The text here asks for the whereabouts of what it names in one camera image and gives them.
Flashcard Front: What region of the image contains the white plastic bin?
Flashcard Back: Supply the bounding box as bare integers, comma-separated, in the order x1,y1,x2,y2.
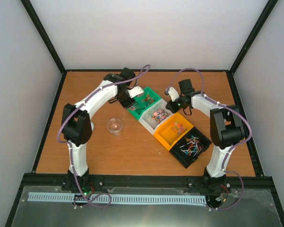
139,99,173,135

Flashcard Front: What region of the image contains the green plastic bin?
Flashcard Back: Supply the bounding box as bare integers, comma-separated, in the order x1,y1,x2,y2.
128,87,161,120

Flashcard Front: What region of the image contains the yellow plastic bin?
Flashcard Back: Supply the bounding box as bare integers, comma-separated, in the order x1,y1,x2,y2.
153,113,194,151

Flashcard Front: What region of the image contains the metal scoop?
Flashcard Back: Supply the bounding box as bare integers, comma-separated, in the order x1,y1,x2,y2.
129,102,148,111

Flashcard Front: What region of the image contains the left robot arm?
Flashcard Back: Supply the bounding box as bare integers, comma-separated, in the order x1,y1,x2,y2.
57,68,144,191

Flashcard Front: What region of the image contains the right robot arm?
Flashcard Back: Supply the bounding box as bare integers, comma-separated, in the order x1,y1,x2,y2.
165,79,252,192

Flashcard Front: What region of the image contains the clear plastic cup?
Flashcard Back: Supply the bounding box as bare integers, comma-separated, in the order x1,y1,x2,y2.
107,118,123,136

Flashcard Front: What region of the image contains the black plastic bin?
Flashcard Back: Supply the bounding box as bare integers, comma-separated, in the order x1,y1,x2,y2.
169,127,212,168

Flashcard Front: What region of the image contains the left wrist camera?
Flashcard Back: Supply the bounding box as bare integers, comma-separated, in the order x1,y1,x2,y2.
127,86,144,98

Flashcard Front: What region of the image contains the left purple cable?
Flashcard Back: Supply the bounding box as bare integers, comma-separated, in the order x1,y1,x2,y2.
57,64,151,209

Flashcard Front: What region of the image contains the purple cable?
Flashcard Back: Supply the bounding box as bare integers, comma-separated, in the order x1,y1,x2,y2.
57,64,151,209
168,68,251,211

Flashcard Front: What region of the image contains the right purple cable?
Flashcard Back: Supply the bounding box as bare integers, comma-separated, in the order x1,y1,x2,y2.
168,68,251,211

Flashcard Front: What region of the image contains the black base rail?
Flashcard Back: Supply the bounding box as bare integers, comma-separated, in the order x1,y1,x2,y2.
62,174,231,194

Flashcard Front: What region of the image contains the light blue cable duct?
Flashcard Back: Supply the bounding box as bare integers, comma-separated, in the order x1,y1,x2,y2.
27,192,206,206

